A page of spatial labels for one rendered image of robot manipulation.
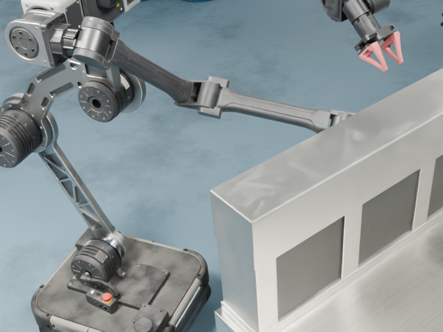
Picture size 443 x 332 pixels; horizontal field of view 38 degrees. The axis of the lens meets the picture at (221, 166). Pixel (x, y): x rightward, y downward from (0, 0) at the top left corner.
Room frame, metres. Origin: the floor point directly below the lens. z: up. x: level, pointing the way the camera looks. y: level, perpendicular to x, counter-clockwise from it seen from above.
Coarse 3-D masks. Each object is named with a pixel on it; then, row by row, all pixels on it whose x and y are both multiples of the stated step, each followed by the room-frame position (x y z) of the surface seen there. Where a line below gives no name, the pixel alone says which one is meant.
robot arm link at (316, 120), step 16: (224, 80) 1.61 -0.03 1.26; (224, 96) 1.57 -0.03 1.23; (240, 96) 1.57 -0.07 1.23; (208, 112) 1.55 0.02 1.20; (240, 112) 1.56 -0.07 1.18; (256, 112) 1.53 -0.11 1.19; (272, 112) 1.52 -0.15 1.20; (288, 112) 1.51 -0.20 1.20; (304, 112) 1.51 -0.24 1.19; (320, 112) 1.50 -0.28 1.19; (336, 112) 1.49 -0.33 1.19; (320, 128) 1.47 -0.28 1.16
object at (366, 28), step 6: (360, 18) 1.55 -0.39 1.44; (366, 18) 1.54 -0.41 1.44; (372, 18) 1.55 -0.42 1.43; (354, 24) 1.55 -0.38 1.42; (360, 24) 1.54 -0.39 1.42; (366, 24) 1.53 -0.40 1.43; (372, 24) 1.53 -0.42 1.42; (378, 24) 1.54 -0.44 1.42; (390, 24) 1.54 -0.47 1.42; (360, 30) 1.54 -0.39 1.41; (366, 30) 1.52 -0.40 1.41; (372, 30) 1.52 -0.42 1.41; (378, 30) 1.51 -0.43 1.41; (360, 36) 1.54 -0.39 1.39; (366, 36) 1.49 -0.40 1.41; (372, 36) 1.50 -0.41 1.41; (360, 42) 1.50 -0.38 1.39; (366, 42) 1.49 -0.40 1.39; (372, 42) 1.53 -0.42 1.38; (354, 48) 1.52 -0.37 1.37; (360, 48) 1.52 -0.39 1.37
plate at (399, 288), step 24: (432, 240) 0.71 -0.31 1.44; (384, 264) 0.67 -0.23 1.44; (408, 264) 0.67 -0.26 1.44; (432, 264) 0.66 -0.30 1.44; (360, 288) 0.63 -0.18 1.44; (384, 288) 0.62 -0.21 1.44; (408, 288) 0.62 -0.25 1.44; (432, 288) 0.62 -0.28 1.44; (216, 312) 0.61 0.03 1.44; (312, 312) 0.59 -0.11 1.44; (336, 312) 0.59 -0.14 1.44; (360, 312) 0.58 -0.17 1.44; (384, 312) 0.58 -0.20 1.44; (408, 312) 0.58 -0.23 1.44; (432, 312) 0.57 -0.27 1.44
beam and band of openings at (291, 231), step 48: (432, 96) 0.78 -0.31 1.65; (336, 144) 0.68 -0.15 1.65; (384, 144) 0.67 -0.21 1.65; (432, 144) 0.73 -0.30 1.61; (240, 192) 0.60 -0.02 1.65; (288, 192) 0.59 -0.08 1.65; (336, 192) 0.62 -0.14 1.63; (384, 192) 0.68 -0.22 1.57; (432, 192) 0.75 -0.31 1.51; (240, 240) 0.56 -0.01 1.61; (288, 240) 0.57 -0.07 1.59; (336, 240) 0.63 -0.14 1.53; (384, 240) 0.69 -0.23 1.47; (240, 288) 0.58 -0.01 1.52; (288, 288) 0.58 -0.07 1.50; (336, 288) 0.62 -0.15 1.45
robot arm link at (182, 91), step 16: (112, 32) 1.50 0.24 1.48; (80, 48) 1.44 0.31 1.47; (112, 48) 1.50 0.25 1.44; (128, 48) 1.52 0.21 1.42; (96, 64) 1.46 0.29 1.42; (112, 64) 1.51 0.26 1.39; (128, 64) 1.50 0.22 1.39; (144, 64) 1.54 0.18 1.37; (144, 80) 1.57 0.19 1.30; (160, 80) 1.56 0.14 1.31; (176, 80) 1.59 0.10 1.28; (192, 80) 1.65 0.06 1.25; (208, 80) 1.61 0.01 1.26; (176, 96) 1.60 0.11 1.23; (192, 96) 1.64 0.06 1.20; (208, 96) 1.58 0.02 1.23
